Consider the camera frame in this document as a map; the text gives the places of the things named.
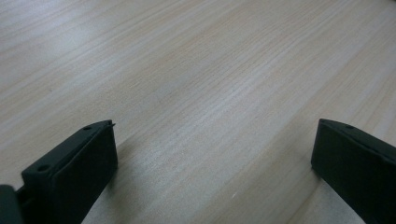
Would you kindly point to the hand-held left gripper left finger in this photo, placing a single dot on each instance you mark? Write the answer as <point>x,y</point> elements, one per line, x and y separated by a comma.
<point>74,174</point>

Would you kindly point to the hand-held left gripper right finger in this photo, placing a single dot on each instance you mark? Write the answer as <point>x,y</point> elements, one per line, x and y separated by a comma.
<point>358,168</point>

